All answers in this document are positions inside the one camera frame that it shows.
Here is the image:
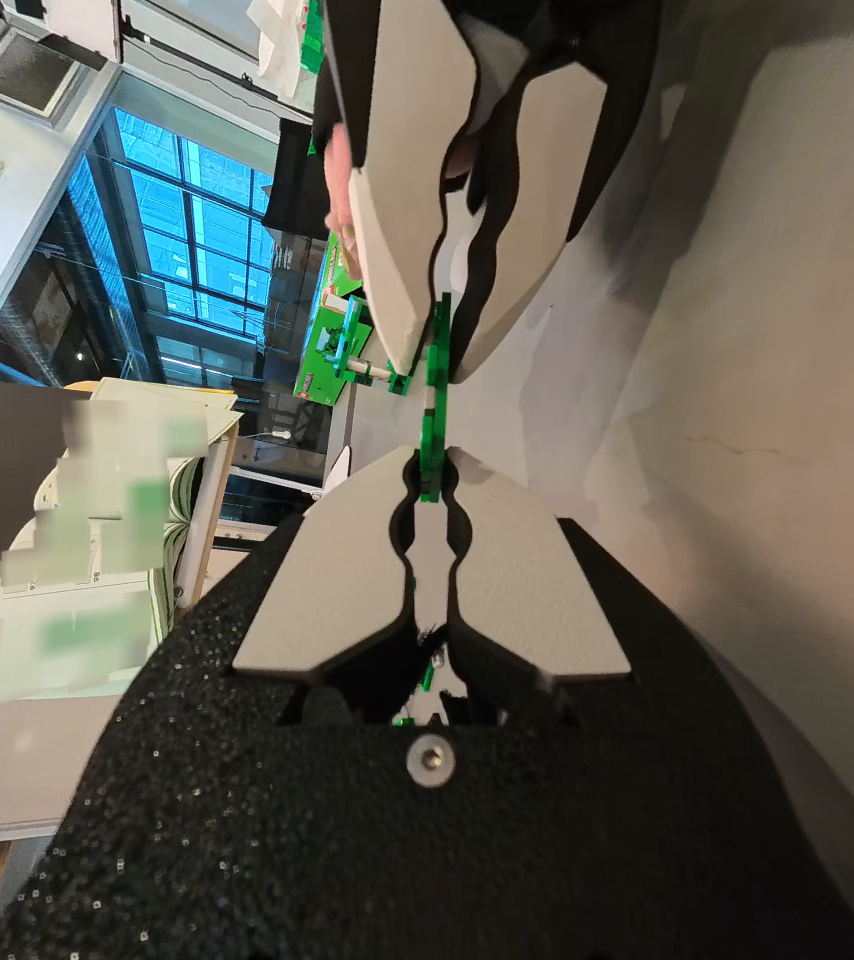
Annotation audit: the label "large window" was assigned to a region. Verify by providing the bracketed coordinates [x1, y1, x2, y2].
[67, 105, 323, 391]

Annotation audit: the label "white book stand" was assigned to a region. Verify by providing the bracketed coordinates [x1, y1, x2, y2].
[172, 427, 353, 609]

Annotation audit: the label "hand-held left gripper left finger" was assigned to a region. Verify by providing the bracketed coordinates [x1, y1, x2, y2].
[232, 445, 419, 720]

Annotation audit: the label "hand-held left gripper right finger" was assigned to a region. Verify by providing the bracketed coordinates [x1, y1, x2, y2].
[445, 447, 634, 720]

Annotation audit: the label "lego pieces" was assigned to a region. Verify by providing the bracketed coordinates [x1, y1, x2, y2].
[393, 577, 447, 727]

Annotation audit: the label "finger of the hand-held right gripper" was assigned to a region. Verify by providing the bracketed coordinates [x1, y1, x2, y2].
[348, 0, 482, 369]
[448, 62, 610, 382]

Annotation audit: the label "green lego box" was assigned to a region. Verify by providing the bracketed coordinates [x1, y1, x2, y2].
[293, 228, 368, 408]

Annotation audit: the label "partial lego build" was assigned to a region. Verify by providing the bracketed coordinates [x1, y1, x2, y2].
[322, 294, 428, 397]

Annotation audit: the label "lego instruction booklet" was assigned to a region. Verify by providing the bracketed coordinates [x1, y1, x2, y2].
[0, 378, 244, 702]

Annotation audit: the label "person's right hand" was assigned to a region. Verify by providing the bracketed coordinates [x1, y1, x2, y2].
[324, 120, 370, 280]

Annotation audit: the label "green mosaic lego plate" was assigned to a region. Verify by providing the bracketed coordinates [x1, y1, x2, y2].
[418, 294, 452, 504]

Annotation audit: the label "black mesh chair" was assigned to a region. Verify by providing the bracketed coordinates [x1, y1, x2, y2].
[260, 118, 338, 234]

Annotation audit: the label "crumpled white papers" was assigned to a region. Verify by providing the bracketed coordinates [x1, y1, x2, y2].
[247, 0, 312, 99]

